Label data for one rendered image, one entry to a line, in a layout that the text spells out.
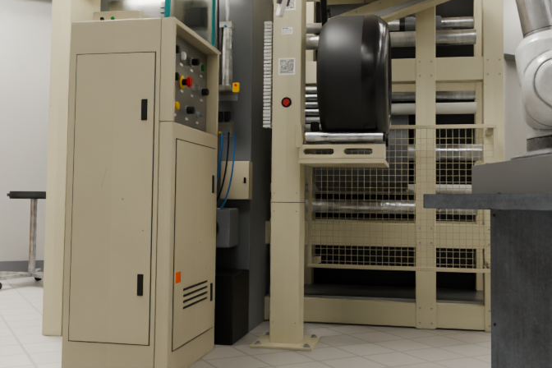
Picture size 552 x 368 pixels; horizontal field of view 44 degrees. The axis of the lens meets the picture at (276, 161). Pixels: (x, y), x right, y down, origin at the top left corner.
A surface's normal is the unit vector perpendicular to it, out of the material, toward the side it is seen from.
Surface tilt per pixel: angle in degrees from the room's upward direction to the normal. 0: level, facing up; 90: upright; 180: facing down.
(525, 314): 90
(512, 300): 90
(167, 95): 90
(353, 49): 74
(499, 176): 90
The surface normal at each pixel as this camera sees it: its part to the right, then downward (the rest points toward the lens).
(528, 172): -0.88, -0.04
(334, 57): -0.20, -0.21
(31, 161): 0.47, -0.04
